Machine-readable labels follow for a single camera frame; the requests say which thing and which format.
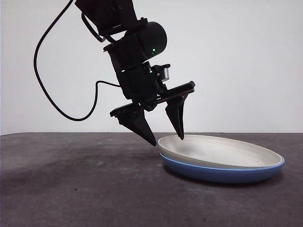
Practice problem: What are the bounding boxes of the white plate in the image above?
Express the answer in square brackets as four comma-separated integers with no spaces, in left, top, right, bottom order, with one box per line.
[158,134,284,169]

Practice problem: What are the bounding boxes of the blue plate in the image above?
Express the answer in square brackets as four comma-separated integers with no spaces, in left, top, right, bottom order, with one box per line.
[160,152,285,184]

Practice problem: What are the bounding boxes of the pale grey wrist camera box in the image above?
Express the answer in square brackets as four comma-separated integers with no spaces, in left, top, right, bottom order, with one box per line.
[151,63,171,82]

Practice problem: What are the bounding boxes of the long black cable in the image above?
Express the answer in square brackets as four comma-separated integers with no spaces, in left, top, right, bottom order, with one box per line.
[34,0,121,122]

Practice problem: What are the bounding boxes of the short black cable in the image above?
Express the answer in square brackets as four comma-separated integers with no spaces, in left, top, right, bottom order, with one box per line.
[81,12,106,44]

